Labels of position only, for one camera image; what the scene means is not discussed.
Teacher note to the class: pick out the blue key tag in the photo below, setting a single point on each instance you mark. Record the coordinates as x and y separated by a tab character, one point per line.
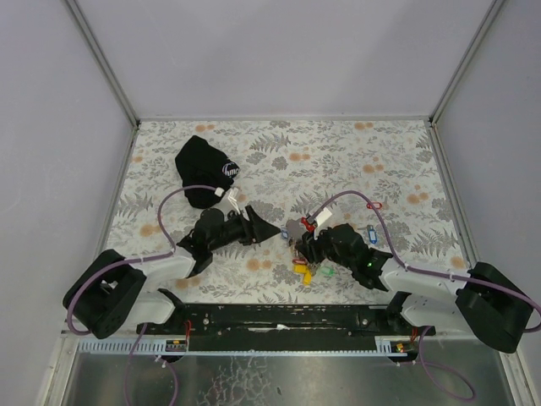
373	239

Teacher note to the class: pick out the grey slotted cable duct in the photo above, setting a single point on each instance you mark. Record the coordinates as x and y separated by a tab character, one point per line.
145	346

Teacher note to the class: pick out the red key tag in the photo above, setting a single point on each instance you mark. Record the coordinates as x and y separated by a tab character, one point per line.
375	205

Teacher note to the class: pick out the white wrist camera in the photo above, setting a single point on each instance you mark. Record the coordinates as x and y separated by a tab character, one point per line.
228	200
320	219

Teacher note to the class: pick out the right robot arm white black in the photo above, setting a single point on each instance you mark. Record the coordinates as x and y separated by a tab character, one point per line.
482	300

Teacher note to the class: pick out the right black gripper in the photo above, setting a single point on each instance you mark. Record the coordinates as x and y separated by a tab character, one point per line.
313	248

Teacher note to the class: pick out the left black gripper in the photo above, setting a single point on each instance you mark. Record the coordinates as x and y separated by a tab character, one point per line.
247	226

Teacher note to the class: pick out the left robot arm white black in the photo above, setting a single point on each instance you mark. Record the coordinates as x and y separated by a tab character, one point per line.
115	291

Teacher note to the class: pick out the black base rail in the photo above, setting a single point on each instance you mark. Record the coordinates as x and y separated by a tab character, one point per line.
285	328

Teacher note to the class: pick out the black drawstring bag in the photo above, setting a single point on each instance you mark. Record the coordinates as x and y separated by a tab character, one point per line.
199	163

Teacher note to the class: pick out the key bunch with coloured tags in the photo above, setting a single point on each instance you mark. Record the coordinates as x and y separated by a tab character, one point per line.
293	233

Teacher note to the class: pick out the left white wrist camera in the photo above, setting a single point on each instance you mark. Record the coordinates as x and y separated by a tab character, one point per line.
228	200

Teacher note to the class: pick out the floral table mat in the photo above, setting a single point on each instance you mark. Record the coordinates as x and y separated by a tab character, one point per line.
288	168

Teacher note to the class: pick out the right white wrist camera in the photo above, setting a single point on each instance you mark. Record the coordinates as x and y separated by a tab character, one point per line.
320	219

